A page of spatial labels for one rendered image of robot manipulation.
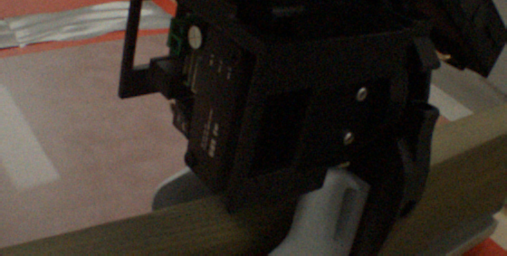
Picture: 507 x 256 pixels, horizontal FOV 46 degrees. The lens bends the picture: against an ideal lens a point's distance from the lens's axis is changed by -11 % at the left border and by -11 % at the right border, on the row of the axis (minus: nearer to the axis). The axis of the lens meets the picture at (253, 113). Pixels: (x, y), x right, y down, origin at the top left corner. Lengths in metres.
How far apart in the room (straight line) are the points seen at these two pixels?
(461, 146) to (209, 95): 0.19
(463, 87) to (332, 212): 2.39
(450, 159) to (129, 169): 0.21
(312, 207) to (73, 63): 0.36
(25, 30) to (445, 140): 0.40
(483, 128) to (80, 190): 0.25
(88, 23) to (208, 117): 0.44
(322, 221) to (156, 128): 0.26
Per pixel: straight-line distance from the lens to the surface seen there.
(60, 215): 0.39
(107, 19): 0.63
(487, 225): 0.41
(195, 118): 0.19
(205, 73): 0.19
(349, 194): 0.24
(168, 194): 0.26
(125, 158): 0.44
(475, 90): 2.58
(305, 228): 0.23
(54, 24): 0.62
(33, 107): 0.49
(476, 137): 0.36
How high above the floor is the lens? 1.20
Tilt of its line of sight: 29 degrees down
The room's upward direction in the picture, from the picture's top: 13 degrees clockwise
